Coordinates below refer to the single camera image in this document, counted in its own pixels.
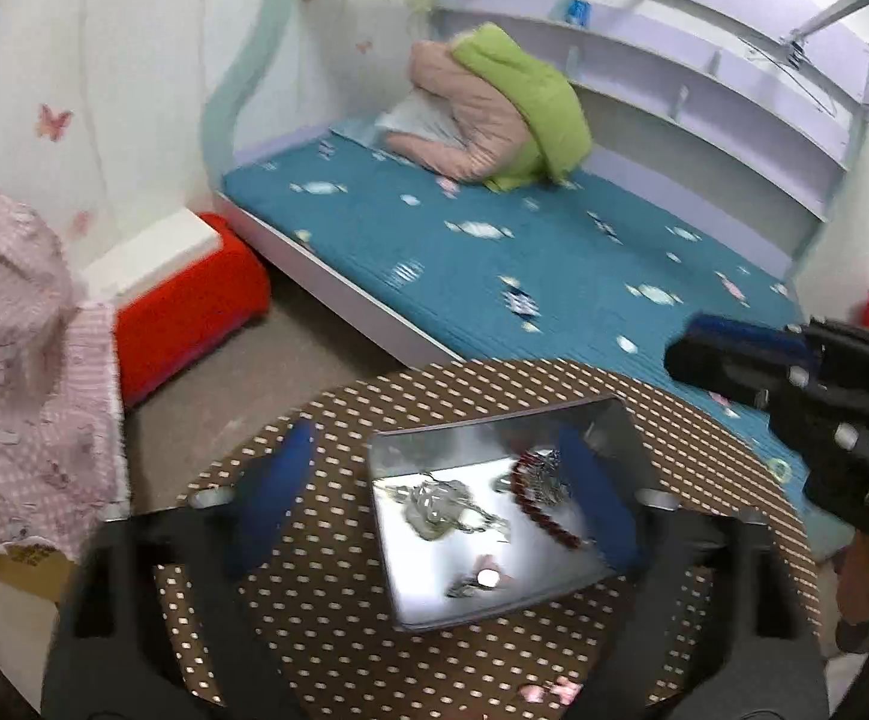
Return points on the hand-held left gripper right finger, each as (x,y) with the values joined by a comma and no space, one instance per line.
(603,502)

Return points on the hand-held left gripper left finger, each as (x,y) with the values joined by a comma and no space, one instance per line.
(273,495)

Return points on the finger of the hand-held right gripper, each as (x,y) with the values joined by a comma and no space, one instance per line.
(749,337)
(719,375)

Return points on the grey metal box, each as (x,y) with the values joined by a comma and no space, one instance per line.
(494,517)

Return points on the round brown dotted table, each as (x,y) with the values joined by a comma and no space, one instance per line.
(344,615)

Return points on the bed with teal sheet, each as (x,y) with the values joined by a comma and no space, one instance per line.
(554,262)

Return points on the red storage box white lid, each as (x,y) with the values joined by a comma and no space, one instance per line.
(194,307)

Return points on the purple bed shelf unit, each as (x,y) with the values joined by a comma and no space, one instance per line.
(704,75)

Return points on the pink dotted cloth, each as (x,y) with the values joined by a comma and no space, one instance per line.
(22,390)

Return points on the green blanket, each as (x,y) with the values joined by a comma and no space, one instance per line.
(539,105)

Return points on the pink quilt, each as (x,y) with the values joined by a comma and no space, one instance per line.
(472,120)

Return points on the small blue box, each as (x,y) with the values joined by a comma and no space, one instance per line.
(576,10)

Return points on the white pillow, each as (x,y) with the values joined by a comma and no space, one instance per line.
(412,118)

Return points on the pink butterfly sticker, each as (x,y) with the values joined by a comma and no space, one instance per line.
(53,122)

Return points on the white wardrobe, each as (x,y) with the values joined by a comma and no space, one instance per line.
(104,52)

